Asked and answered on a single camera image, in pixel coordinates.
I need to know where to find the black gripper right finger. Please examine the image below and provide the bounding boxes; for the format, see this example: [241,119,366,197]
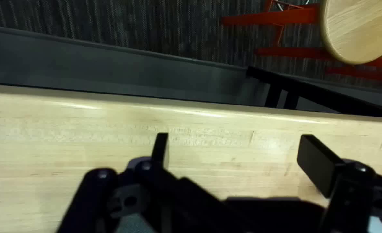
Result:
[297,134,382,233]

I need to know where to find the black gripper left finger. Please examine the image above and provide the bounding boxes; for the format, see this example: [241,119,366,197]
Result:
[59,132,253,233]

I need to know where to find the wooden stool red legs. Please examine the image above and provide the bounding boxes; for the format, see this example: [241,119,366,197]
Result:
[222,0,382,83]

